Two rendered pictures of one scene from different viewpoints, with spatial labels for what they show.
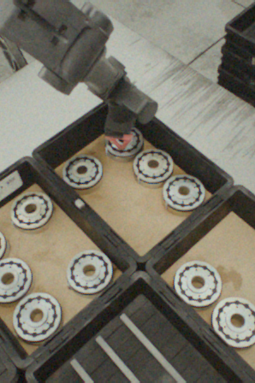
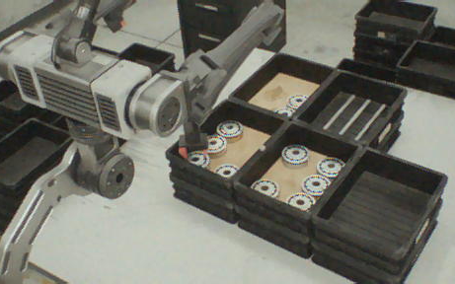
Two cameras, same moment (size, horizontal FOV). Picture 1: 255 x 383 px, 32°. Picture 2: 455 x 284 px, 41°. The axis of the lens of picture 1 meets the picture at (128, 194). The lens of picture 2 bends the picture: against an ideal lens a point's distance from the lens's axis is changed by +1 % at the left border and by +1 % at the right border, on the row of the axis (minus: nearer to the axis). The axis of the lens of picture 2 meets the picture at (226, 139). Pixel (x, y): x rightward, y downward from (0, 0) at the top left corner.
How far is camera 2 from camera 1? 2.03 m
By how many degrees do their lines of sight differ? 63
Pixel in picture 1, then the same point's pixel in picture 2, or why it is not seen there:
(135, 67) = (87, 209)
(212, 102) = not seen: hidden behind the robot
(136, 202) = (239, 152)
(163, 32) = not seen: outside the picture
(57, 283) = (306, 172)
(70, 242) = (277, 174)
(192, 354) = (319, 117)
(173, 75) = not seen: hidden behind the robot
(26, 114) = (150, 269)
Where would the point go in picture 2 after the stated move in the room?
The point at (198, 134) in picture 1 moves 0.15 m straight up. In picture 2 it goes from (157, 162) to (152, 134)
